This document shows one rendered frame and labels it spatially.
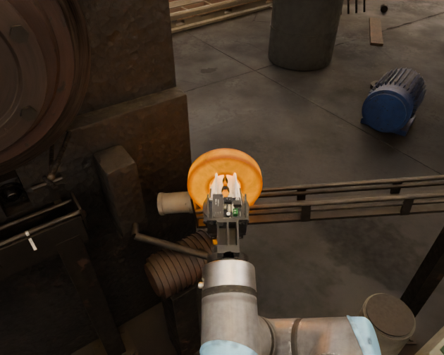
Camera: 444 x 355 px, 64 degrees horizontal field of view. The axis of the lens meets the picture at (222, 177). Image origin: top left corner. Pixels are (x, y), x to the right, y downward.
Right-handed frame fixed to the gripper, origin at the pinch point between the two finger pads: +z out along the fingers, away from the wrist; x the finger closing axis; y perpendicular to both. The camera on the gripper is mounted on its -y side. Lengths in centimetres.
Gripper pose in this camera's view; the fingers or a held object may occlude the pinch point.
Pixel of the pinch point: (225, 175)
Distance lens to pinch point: 74.3
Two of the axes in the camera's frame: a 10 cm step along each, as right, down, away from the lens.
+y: 0.1, -5.5, -8.3
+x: -10.0, 0.1, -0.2
